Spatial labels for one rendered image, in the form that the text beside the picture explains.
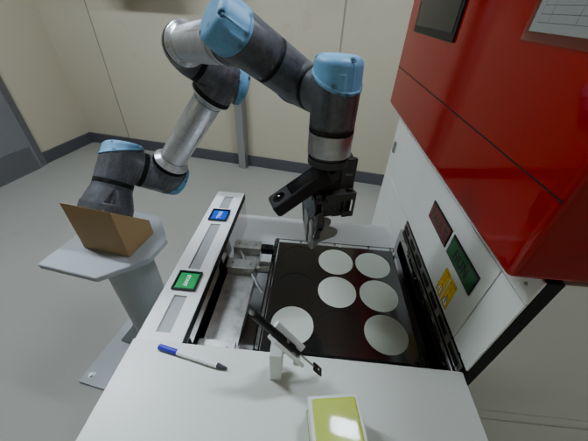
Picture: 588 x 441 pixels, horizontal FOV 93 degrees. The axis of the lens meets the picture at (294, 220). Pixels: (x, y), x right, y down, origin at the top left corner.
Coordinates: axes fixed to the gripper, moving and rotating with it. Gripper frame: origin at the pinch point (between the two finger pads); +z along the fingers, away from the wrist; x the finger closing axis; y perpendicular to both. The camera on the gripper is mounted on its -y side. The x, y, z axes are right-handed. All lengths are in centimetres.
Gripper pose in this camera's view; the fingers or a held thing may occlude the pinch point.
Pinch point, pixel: (308, 243)
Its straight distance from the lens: 61.1
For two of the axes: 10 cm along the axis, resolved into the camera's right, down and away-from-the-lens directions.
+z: -0.4, 8.1, 5.9
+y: 9.6, -1.3, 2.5
